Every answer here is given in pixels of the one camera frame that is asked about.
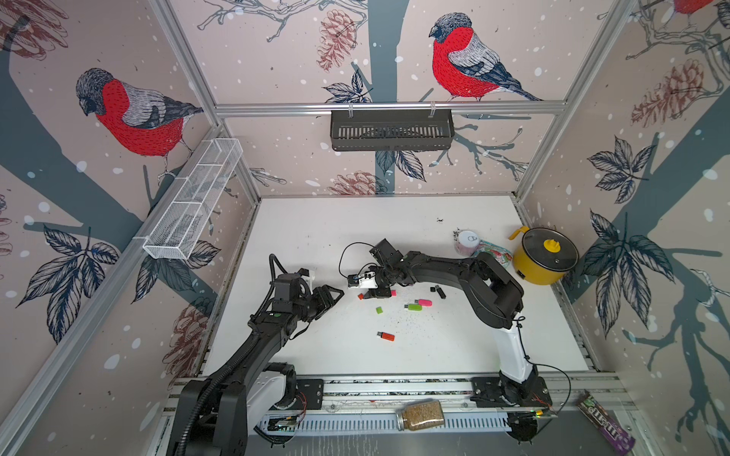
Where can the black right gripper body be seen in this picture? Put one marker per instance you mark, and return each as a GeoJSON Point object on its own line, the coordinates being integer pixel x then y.
{"type": "Point", "coordinates": [383, 276]}

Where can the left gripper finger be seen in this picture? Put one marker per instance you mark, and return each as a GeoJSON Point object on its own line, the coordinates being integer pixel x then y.
{"type": "Point", "coordinates": [334, 294]}
{"type": "Point", "coordinates": [316, 311]}

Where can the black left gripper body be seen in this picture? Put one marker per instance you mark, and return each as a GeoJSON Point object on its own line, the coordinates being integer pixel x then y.
{"type": "Point", "coordinates": [315, 304]}

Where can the red usb drive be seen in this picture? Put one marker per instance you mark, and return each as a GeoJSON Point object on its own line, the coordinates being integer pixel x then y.
{"type": "Point", "coordinates": [386, 336]}

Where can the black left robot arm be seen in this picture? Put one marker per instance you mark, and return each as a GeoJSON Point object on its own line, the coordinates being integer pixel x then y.
{"type": "Point", "coordinates": [213, 415]}

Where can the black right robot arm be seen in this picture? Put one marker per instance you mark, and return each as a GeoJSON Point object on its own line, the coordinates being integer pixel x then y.
{"type": "Point", "coordinates": [497, 301]}

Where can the pink usb drive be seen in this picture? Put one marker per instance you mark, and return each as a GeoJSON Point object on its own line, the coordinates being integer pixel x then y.
{"type": "Point", "coordinates": [424, 302]}

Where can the black usb drive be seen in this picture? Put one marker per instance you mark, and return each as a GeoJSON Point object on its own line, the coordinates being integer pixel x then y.
{"type": "Point", "coordinates": [438, 290]}

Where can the green candy packet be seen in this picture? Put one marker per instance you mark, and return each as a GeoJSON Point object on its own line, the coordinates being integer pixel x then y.
{"type": "Point", "coordinates": [501, 254]}

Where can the glass jar with grains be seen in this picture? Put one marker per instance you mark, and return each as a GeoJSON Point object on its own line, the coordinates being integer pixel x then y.
{"type": "Point", "coordinates": [426, 414]}

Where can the yellow toy pot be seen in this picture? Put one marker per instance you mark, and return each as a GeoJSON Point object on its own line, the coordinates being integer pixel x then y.
{"type": "Point", "coordinates": [544, 256]}

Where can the purple candy bar pack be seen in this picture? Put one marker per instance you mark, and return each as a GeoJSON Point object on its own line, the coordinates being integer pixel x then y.
{"type": "Point", "coordinates": [619, 438]}

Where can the black wire basket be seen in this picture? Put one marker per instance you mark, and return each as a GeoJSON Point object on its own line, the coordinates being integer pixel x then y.
{"type": "Point", "coordinates": [413, 130]}

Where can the white wire shelf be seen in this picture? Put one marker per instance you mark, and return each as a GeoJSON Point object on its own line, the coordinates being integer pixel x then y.
{"type": "Point", "coordinates": [181, 226]}

